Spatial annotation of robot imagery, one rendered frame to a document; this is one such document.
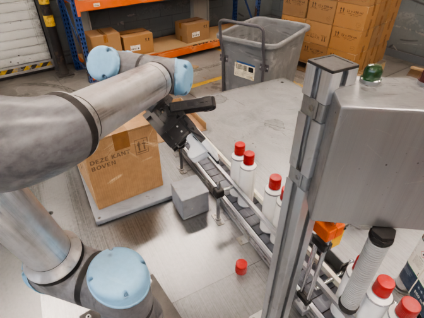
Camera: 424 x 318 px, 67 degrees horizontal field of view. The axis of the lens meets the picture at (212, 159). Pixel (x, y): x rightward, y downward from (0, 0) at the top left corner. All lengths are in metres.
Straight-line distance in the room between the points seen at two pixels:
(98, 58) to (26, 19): 4.03
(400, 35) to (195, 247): 4.86
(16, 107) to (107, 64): 0.35
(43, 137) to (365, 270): 0.49
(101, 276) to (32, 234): 0.16
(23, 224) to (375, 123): 0.52
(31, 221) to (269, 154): 1.02
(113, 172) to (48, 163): 0.69
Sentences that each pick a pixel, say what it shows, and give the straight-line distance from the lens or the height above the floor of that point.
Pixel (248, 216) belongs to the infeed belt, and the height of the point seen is 0.88.
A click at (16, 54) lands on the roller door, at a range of 4.82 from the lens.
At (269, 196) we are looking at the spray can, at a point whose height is 1.03.
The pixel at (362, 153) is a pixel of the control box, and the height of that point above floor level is 1.41.
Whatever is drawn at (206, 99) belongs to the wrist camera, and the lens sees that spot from 0.80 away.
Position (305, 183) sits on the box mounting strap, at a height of 1.32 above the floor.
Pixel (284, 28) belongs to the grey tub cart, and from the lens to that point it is 3.61.
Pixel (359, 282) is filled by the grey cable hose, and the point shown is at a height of 1.17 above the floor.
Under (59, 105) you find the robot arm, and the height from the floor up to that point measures 1.47.
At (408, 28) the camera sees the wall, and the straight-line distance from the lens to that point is 5.45.
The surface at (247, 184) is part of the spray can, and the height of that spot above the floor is 0.98.
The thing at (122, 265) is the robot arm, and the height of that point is 1.08.
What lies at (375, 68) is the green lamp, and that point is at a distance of 0.45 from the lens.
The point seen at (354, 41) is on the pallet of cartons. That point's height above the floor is 0.53.
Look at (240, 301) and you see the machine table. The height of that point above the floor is 0.83.
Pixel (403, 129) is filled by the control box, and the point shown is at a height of 1.45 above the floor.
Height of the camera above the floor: 1.64
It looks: 37 degrees down
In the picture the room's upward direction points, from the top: straight up
